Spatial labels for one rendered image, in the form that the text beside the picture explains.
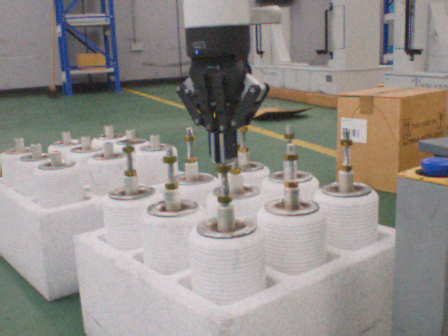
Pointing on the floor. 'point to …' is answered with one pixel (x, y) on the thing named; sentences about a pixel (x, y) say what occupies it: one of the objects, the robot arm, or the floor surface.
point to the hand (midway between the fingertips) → (223, 147)
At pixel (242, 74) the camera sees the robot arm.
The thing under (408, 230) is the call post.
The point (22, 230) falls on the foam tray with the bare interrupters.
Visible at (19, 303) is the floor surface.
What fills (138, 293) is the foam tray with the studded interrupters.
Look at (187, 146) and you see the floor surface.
